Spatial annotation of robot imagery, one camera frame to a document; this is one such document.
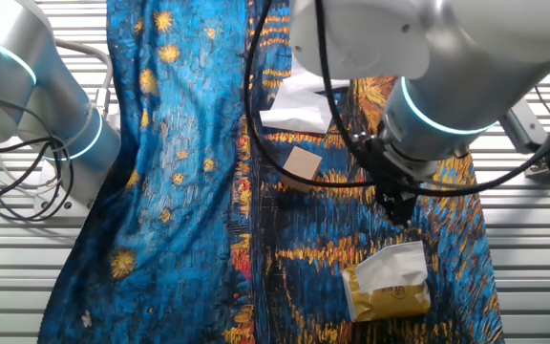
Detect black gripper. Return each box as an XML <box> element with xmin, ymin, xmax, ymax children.
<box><xmin>350</xmin><ymin>128</ymin><xmax>441</xmax><ymax>228</ymax></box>

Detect white napkin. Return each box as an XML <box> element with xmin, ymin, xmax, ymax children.
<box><xmin>353</xmin><ymin>241</ymin><xmax>429</xmax><ymax>295</ymax></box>
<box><xmin>259</xmin><ymin>87</ymin><xmax>334</xmax><ymax>136</ymax></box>

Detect white folded napkin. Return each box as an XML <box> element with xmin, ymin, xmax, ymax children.
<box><xmin>259</xmin><ymin>87</ymin><xmax>334</xmax><ymax>136</ymax></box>

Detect yellow tissue pack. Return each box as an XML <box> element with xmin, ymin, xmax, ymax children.
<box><xmin>340</xmin><ymin>241</ymin><xmax>433</xmax><ymax>324</ymax></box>

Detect light wooden block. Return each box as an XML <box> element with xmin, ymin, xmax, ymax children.
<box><xmin>281</xmin><ymin>145</ymin><xmax>324</xmax><ymax>193</ymax></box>

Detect blue starry night tablecloth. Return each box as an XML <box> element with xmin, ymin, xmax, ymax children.
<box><xmin>38</xmin><ymin>0</ymin><xmax>505</xmax><ymax>344</ymax></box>

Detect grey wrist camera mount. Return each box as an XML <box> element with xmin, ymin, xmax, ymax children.
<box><xmin>497</xmin><ymin>97</ymin><xmax>546</xmax><ymax>155</ymax></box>

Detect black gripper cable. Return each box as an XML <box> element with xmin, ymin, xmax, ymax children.
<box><xmin>243</xmin><ymin>0</ymin><xmax>550</xmax><ymax>198</ymax></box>

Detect grey robot hose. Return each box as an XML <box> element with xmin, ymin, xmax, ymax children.
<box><xmin>53</xmin><ymin>37</ymin><xmax>115</xmax><ymax>120</ymax></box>

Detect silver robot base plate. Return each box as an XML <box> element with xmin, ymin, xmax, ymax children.
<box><xmin>32</xmin><ymin>157</ymin><xmax>93</xmax><ymax>226</ymax></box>

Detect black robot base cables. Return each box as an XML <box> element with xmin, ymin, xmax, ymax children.
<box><xmin>0</xmin><ymin>137</ymin><xmax>76</xmax><ymax>224</ymax></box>

